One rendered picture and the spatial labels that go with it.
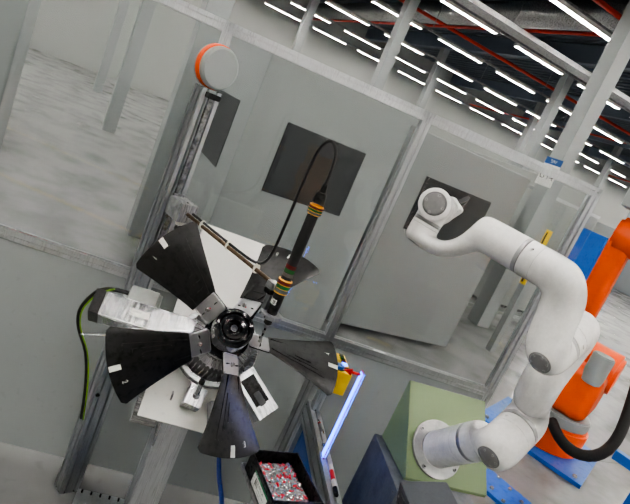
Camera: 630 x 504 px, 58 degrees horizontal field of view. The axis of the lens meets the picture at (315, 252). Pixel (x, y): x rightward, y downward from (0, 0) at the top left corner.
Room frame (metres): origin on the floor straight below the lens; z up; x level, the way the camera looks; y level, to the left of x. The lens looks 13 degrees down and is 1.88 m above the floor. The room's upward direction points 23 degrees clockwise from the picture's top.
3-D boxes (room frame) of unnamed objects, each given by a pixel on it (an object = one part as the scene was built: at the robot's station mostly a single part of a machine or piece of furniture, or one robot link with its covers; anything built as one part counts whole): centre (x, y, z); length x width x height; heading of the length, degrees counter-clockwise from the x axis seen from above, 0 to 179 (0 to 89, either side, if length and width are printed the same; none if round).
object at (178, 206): (2.02, 0.52, 1.36); 0.10 x 0.07 x 0.08; 48
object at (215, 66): (2.08, 0.59, 1.88); 0.17 x 0.15 x 0.16; 103
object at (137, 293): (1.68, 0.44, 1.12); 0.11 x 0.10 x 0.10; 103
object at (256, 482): (1.48, -0.18, 0.85); 0.22 x 0.17 x 0.07; 29
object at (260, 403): (1.64, 0.01, 0.98); 0.20 x 0.16 x 0.20; 13
